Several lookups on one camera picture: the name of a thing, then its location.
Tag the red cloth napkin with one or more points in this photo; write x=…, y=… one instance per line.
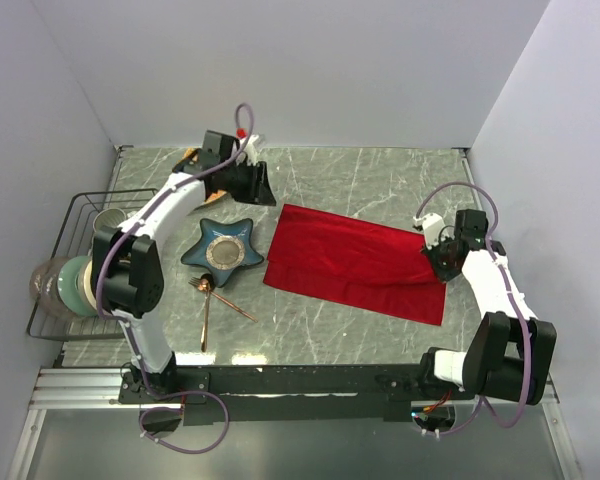
x=354, y=263

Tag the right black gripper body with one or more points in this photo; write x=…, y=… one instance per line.
x=439, y=256

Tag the aluminium frame rail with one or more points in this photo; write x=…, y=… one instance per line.
x=76, y=388

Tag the brown cream ceramic bowl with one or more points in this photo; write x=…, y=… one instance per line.
x=84, y=284

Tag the clear glass bowl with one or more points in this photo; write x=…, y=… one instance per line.
x=43, y=288

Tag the orange woven basket tray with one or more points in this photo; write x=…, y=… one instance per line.
x=212, y=197

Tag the grey ribbed mug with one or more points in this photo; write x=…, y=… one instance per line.
x=107, y=221

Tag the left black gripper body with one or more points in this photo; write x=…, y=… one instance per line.
x=241, y=182

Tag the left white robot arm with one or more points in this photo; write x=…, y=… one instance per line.
x=127, y=278

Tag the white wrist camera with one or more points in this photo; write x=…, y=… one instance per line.
x=252, y=146
x=430, y=225

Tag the copper fork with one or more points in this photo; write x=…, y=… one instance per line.
x=195, y=282

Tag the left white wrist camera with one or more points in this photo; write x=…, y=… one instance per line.
x=252, y=146

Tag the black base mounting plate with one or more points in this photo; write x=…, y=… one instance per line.
x=289, y=392

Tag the copper spoon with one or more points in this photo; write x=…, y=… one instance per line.
x=205, y=312

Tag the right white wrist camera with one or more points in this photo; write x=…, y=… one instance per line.
x=430, y=225

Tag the green ceramic bowl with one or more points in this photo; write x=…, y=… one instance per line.
x=67, y=287

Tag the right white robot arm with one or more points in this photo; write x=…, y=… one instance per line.
x=510, y=355

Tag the blue star-shaped dish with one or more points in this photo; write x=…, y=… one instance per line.
x=223, y=248

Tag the black wire dish rack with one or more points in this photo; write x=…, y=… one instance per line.
x=74, y=239

